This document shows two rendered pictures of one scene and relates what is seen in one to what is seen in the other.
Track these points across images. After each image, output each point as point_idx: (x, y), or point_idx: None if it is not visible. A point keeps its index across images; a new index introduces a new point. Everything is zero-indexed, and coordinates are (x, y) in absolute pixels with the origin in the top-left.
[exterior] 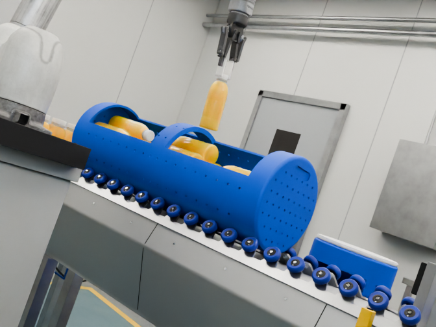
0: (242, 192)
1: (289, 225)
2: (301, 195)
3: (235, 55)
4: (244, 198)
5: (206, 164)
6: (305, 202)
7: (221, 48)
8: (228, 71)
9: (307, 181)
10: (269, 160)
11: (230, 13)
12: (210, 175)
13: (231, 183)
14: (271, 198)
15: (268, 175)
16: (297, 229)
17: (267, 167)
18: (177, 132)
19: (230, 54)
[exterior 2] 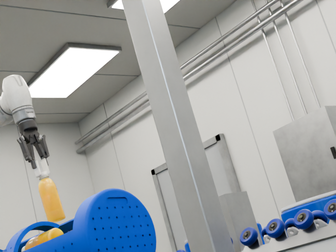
0: (75, 245)
1: (135, 246)
2: (129, 217)
3: (42, 153)
4: (79, 248)
5: (44, 244)
6: (138, 220)
7: (26, 154)
8: (45, 167)
9: (127, 204)
10: (81, 207)
11: (18, 126)
12: (50, 250)
13: (65, 244)
14: (99, 234)
15: (84, 219)
16: (146, 245)
17: (81, 213)
18: (17, 237)
19: (39, 155)
